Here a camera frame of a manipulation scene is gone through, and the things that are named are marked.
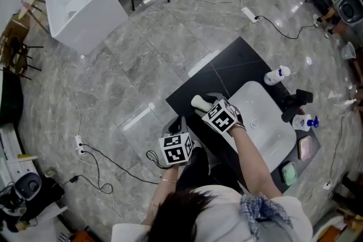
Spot person's right forearm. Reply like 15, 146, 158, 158
231, 125, 284, 197

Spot person's white shirt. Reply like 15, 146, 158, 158
111, 185, 315, 242

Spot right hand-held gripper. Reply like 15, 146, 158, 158
195, 92, 242, 134

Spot green soap bar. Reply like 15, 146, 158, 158
284, 164, 297, 184

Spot black power cable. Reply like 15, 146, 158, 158
328, 108, 356, 182
61, 143, 160, 196
254, 15, 322, 40

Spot white soap bar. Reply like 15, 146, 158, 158
191, 95, 213, 112

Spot person's right hand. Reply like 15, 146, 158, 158
226, 106, 246, 136

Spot white box table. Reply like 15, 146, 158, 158
44, 0, 130, 56

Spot person's black trousers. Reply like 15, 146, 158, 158
175, 146, 245, 196

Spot black faucet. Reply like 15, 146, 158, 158
281, 88, 314, 124

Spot dark wooden sink cabinet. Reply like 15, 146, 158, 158
166, 36, 322, 194

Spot pink soap dish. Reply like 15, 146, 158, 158
298, 135, 314, 162

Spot white bottle blue pump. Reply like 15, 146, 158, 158
292, 113, 320, 132

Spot white sink basin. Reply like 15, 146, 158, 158
223, 80, 297, 174

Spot black wrist cord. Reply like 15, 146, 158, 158
145, 149, 171, 171

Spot grey helmet-shaped device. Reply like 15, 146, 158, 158
14, 172, 43, 202

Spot translucent soap dish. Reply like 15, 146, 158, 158
281, 161, 299, 187

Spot person's left forearm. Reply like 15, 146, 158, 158
146, 163, 180, 226

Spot white spray bottle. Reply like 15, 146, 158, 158
263, 65, 292, 87

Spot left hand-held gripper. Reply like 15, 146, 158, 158
158, 115, 194, 165

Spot blue checked cloth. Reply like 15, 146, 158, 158
239, 192, 293, 239

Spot dark wooden chair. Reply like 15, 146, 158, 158
0, 18, 45, 80

